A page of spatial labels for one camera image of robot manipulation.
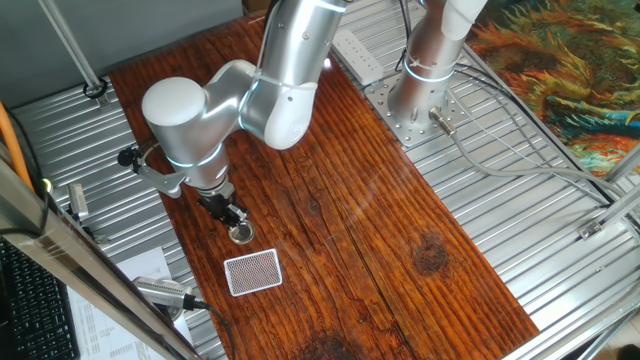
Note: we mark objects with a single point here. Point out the printed paper sheet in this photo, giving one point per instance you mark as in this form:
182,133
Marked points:
100,330

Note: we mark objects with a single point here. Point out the aluminium frame post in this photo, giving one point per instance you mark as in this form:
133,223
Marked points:
70,47

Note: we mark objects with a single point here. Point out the aluminium frame strut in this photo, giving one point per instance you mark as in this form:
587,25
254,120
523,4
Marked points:
625,165
612,215

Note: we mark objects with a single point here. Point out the aluminium frame rail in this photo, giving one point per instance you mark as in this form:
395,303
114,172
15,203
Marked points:
575,335

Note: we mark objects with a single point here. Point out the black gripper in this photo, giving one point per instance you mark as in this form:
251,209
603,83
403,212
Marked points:
215,202

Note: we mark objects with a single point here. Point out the brown cardboard box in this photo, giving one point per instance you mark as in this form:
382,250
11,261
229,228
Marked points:
257,5

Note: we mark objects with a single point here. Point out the white power strip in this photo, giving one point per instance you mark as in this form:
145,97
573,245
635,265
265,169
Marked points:
360,60

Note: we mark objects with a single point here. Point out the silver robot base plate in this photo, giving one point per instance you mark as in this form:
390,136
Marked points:
425,132

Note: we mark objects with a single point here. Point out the silver camera with black plug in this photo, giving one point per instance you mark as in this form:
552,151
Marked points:
160,292

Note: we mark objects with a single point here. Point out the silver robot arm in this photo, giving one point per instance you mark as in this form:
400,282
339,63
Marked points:
185,125

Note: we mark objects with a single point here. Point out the orange tube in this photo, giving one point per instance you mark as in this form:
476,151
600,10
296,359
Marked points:
12,145

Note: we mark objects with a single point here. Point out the colourful painted cloth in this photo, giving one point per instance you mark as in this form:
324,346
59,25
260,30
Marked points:
560,65

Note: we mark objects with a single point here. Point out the wood grain table mat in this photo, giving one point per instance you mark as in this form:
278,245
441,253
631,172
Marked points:
400,225

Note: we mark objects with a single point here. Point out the wrist camera with grey bracket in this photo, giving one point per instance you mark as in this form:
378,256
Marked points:
160,180

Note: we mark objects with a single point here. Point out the shiny steel beam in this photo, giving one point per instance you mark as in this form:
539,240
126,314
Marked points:
75,255

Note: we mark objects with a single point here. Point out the black keyboard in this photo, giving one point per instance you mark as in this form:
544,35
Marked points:
35,315

